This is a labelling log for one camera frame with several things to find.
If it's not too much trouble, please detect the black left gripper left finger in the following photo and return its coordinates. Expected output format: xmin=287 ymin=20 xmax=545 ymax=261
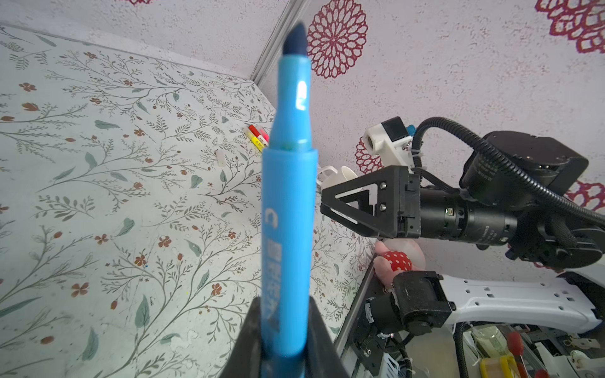
xmin=219 ymin=297 xmax=262 ymax=378

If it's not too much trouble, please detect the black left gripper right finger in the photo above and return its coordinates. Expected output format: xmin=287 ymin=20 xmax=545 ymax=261
xmin=305 ymin=297 xmax=349 ymax=378

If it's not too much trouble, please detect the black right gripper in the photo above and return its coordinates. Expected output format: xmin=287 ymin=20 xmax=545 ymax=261
xmin=321 ymin=165 xmax=518 ymax=248

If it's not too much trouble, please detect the blue highlighter pen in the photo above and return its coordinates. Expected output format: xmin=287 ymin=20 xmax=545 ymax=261
xmin=261 ymin=23 xmax=318 ymax=377

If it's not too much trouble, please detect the yellow highlighter pen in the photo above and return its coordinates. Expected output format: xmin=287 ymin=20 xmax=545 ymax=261
xmin=244 ymin=129 xmax=264 ymax=152

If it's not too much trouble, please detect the white red marker pen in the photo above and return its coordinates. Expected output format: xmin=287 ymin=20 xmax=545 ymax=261
xmin=248 ymin=125 xmax=269 ymax=146

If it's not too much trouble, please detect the pink highlighter pen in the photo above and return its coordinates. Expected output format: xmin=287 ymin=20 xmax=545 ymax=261
xmin=259 ymin=129 xmax=269 ymax=143

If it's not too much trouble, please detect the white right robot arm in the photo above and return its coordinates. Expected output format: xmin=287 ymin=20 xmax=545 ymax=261
xmin=321 ymin=166 xmax=604 ymax=335

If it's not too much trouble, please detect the pink plush toy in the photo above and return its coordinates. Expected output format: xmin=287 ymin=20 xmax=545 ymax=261
xmin=373 ymin=239 xmax=426 ymax=290

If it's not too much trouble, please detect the white ceramic mug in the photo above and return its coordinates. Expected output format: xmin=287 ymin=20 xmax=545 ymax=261
xmin=316 ymin=165 xmax=358 ymax=191

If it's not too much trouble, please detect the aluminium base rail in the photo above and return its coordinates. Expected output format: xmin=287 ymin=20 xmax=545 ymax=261
xmin=334 ymin=264 xmax=392 ymax=377

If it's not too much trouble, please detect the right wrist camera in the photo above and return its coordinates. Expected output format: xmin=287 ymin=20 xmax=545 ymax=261
xmin=362 ymin=117 xmax=416 ymax=168

